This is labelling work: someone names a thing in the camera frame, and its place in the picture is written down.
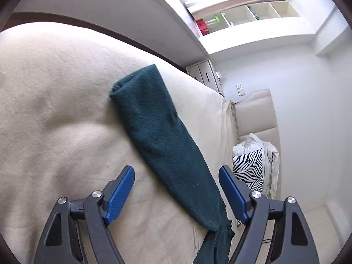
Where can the zebra print pillow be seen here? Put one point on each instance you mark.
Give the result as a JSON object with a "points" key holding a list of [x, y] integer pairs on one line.
{"points": [[249, 167]]}

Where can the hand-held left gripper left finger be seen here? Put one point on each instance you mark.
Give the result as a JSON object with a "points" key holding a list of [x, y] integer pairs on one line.
{"points": [[121, 195]]}

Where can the white wall shelf unit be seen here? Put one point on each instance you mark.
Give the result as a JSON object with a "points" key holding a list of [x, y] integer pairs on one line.
{"points": [[261, 12]]}

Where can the white nightstand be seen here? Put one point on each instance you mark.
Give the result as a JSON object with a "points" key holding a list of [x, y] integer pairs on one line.
{"points": [[203, 73]]}

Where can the beige bed sheet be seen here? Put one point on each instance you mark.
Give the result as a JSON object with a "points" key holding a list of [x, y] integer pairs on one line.
{"points": [[55, 101]]}

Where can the white window ledge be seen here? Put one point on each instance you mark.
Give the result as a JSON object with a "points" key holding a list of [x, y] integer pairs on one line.
{"points": [[110, 2]]}

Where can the wall socket panel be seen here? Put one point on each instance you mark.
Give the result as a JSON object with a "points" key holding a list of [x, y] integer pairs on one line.
{"points": [[240, 90]]}

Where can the dark green knit sweater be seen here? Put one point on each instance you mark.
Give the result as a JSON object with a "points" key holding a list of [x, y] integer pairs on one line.
{"points": [[162, 143]]}

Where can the green lidded jar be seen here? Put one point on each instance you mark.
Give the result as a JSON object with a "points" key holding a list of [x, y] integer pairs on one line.
{"points": [[216, 20]]}

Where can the beige padded headboard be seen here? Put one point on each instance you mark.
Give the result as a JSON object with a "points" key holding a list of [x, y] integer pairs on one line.
{"points": [[258, 112]]}

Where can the white folded duvet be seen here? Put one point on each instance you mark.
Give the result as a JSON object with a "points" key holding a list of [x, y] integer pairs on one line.
{"points": [[271, 156]]}

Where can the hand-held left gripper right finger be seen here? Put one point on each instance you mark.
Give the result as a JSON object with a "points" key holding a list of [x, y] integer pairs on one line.
{"points": [[232, 195]]}

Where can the red box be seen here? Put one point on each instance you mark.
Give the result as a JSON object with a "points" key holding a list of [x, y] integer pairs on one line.
{"points": [[201, 27]]}

